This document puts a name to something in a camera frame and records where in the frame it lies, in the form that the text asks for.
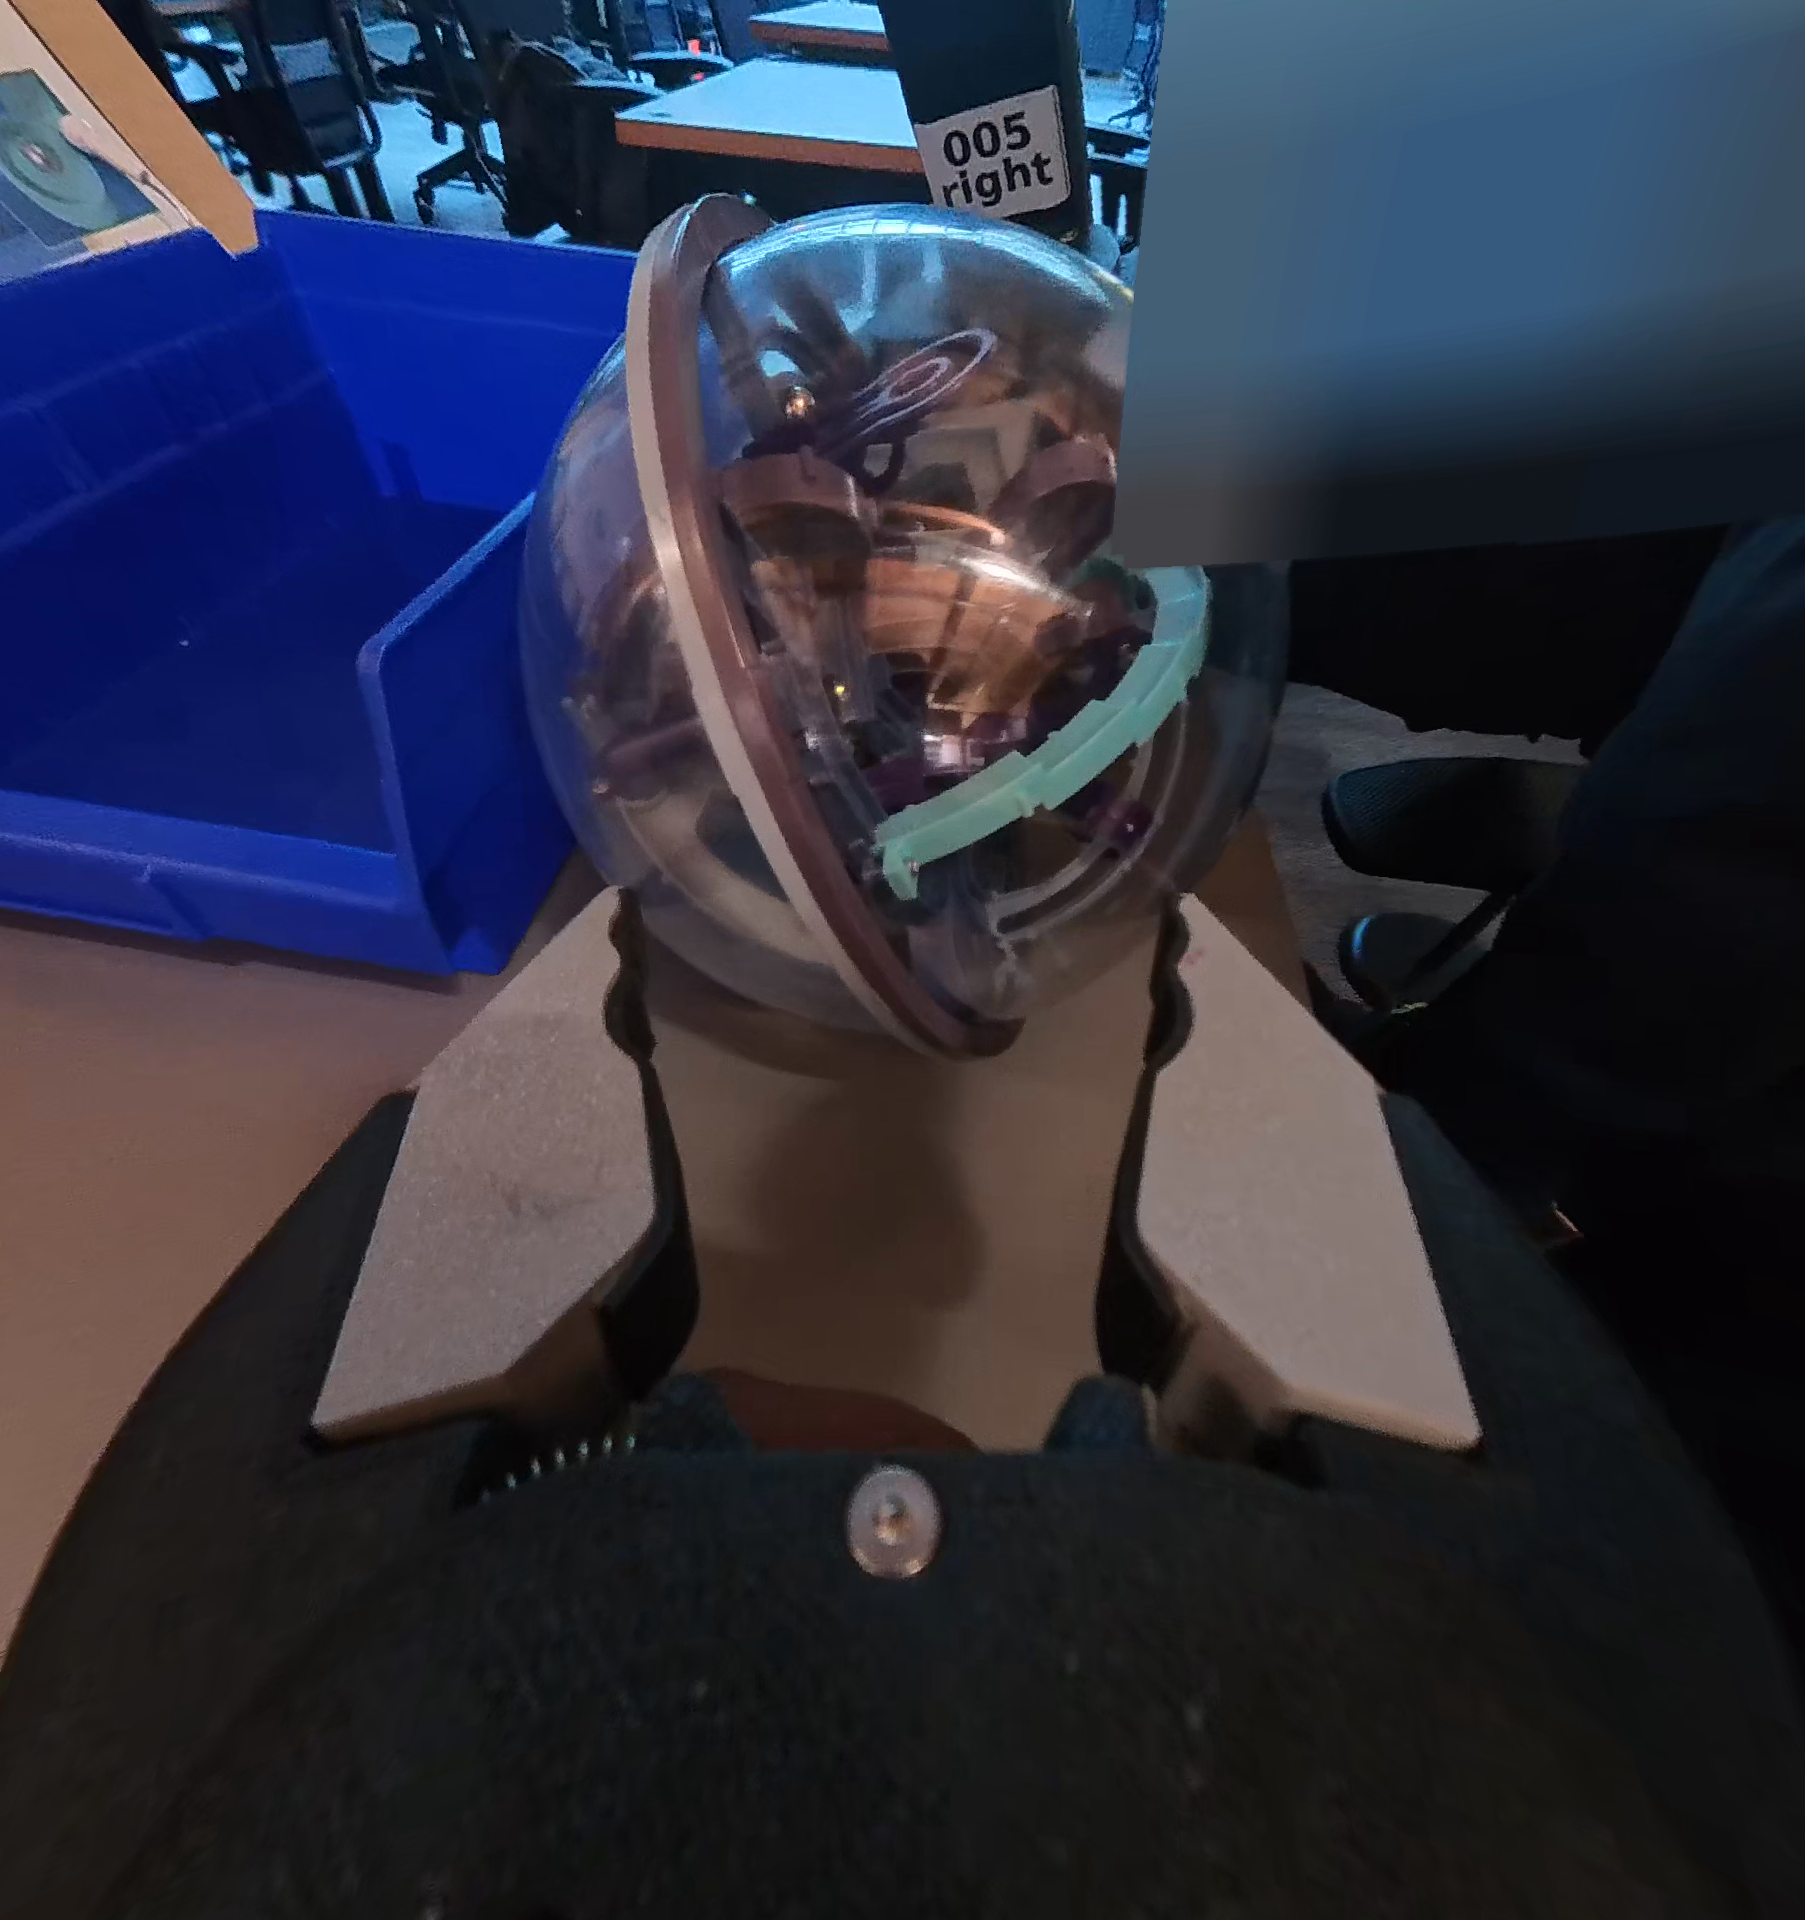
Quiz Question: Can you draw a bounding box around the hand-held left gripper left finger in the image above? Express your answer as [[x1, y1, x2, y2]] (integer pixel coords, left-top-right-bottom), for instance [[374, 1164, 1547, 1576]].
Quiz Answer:
[[309, 886, 701, 1445]]

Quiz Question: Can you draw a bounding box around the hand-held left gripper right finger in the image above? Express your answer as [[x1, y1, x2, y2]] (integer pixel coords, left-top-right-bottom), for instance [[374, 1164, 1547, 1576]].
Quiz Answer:
[[1094, 896, 1487, 1454]]

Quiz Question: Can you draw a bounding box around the clear plastic maze ball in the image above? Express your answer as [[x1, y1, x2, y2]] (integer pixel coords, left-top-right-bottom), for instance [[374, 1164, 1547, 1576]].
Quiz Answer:
[[519, 192, 1263, 1063]]

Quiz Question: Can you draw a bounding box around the person's left hand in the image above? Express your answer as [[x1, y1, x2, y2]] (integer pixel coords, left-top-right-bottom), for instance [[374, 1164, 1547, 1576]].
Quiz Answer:
[[712, 1364, 983, 1454]]

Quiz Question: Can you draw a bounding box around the white office desk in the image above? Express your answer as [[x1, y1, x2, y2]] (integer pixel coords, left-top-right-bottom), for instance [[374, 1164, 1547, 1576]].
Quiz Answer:
[[615, 58, 928, 179]]

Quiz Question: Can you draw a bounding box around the person's black clothing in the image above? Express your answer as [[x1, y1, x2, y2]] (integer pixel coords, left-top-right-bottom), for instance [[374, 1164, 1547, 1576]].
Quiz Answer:
[[1283, 512, 1805, 1727]]

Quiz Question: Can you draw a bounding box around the large blue plastic bin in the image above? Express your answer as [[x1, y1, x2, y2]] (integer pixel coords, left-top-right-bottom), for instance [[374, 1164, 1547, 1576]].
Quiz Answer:
[[0, 207, 649, 981]]

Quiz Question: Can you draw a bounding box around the brown cardboard board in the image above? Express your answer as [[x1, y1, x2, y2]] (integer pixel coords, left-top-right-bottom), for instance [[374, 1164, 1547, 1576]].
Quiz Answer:
[[9, 0, 263, 254]]

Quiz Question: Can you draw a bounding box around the printed instruction sheet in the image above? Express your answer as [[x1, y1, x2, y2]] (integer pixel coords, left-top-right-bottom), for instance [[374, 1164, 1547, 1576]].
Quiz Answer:
[[0, 23, 207, 270]]

